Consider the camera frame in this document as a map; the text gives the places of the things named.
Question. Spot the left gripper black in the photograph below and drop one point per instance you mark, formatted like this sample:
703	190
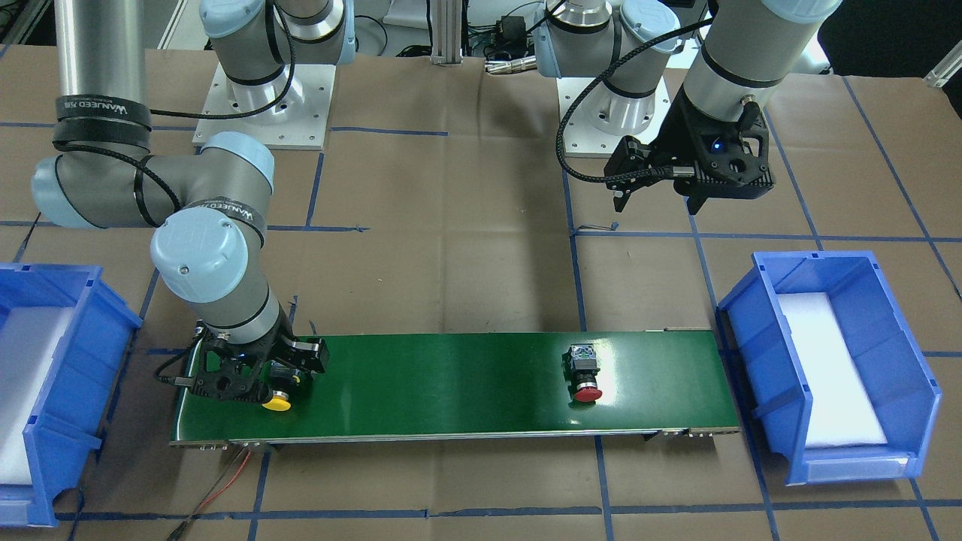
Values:
671	148

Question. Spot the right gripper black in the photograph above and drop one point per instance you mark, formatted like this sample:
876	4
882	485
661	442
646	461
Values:
311	355

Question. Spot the yellow push button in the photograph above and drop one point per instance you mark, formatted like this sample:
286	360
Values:
282	382

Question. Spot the red push button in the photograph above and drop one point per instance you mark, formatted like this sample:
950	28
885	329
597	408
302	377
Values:
582	371

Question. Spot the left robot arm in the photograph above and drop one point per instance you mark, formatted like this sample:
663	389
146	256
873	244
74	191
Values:
750	47

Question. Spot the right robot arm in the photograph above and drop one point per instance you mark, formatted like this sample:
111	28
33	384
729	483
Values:
208	210

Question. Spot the blue plastic bin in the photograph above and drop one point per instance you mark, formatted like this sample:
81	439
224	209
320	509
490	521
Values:
64	334
842	389

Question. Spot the green conveyor belt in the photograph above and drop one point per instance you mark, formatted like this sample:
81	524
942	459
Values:
408	387

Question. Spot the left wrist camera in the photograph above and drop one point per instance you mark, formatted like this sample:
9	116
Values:
628	158

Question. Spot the aluminium frame post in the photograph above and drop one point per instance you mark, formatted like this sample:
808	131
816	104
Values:
447	25

